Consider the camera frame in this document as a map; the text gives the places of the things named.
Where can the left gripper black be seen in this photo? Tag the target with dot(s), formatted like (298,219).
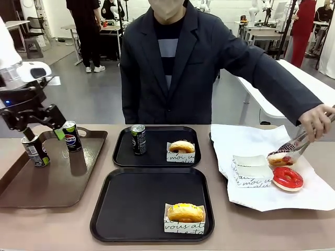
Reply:
(23,99)

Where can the black Pepsi can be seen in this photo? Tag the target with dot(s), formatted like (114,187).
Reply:
(72,137)
(36,154)
(138,141)

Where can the plain glazed donut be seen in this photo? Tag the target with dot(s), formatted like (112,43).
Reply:
(174,146)

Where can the white printed paper box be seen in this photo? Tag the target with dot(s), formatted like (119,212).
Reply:
(248,160)
(255,180)
(183,227)
(180,158)

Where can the yellow iced donut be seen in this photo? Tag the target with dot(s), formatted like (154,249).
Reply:
(185,214)

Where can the chocolate sprinkled donut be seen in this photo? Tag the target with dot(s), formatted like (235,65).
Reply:
(278,160)

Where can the metal serving tongs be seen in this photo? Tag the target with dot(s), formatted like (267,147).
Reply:
(305,146)

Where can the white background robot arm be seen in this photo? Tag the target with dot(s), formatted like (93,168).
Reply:
(253,13)
(204,6)

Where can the person's left forearm dark sleeve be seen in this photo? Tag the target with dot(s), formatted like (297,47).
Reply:
(288,83)

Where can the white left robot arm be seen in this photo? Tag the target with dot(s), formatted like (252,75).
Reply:
(8,52)

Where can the person's right forearm dark sleeve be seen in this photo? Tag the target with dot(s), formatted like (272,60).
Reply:
(129,104)

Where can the person's left hand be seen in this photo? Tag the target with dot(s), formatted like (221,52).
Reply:
(316,120)

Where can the grey plastic step stool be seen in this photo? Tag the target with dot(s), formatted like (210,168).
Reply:
(34,49)

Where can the black office chair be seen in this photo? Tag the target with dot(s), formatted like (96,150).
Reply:
(35,26)

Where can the white desk with metal legs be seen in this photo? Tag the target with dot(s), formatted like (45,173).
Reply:
(15,24)

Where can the bystander in black clothes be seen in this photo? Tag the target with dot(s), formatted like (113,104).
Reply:
(85,31)

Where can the small black square tray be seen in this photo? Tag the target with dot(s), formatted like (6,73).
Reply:
(151,159)

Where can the large black square tray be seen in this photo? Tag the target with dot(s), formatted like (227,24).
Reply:
(131,206)

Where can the person in dark blazer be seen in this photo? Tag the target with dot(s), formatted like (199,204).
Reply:
(188,65)

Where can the white side table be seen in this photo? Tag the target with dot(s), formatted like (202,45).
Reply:
(261,102)

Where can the grey workbench table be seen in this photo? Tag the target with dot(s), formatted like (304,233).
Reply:
(261,32)

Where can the red glazed donut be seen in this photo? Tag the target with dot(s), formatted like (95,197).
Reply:
(281,180)

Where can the black stand pole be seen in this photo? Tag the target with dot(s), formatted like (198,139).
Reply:
(286,28)

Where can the white paper sheet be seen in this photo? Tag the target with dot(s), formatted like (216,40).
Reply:
(301,200)

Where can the bystander in red apron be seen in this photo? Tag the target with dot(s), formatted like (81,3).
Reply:
(301,34)

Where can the seated person in black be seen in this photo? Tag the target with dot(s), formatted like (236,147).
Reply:
(324,14)

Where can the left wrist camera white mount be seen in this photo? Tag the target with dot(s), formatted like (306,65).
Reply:
(53,81)

